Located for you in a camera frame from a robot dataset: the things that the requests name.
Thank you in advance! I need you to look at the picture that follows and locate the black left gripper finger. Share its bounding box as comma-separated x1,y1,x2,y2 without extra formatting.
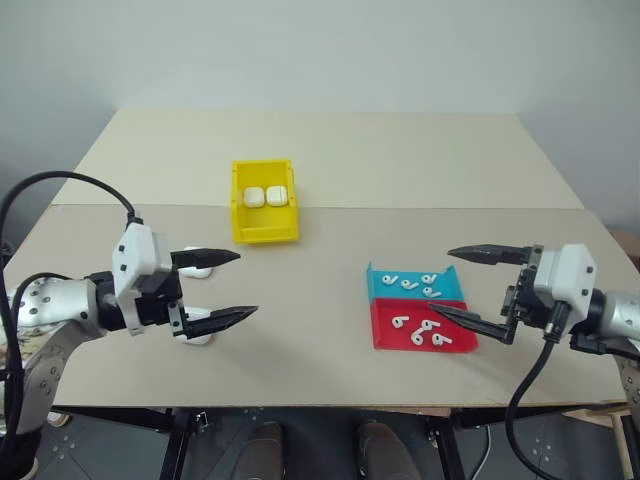
172,247,243,271
184,305,260,342

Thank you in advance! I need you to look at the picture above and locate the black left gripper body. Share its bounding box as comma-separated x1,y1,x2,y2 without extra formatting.
133,250,191,341

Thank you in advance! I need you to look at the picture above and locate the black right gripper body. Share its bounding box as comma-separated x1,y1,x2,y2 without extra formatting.
500,244,556,346

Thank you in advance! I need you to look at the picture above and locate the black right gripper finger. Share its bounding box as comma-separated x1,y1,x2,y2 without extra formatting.
447,243,529,267
427,302,510,342

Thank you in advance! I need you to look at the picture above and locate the yellow plastic bin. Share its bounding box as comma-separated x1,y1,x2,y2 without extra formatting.
230,157,302,247

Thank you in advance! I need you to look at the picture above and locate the blue plastic tray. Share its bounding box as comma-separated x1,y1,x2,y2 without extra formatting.
365,260,467,304

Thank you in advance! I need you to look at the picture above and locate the red plastic tray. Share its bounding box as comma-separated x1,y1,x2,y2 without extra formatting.
368,297,481,353

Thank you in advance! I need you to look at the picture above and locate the dark brown rounded shape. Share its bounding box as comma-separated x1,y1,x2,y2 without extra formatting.
356,420,407,480
248,421,287,480

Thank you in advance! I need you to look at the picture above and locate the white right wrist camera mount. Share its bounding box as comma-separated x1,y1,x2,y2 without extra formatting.
531,243,599,322

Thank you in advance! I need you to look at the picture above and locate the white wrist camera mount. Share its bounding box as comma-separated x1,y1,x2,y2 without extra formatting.
531,243,599,322
110,222,174,337

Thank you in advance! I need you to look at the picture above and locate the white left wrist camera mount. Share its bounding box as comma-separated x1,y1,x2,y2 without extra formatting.
110,222,174,337

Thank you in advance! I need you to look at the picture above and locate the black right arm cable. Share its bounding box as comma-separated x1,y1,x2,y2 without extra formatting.
503,299,571,480

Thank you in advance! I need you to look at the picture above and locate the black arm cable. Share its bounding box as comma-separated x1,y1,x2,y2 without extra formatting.
503,299,571,480
0,171,147,480

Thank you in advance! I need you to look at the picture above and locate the black metal table frame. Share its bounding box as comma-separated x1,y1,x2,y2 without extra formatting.
48,403,640,480

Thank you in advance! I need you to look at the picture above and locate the thin white cable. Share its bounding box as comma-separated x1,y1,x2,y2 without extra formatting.
478,426,495,474

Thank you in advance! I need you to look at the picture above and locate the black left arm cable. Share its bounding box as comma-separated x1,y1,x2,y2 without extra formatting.
0,171,147,480

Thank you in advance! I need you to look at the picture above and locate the light wooden frame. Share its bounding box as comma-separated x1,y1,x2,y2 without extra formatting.
563,398,640,480

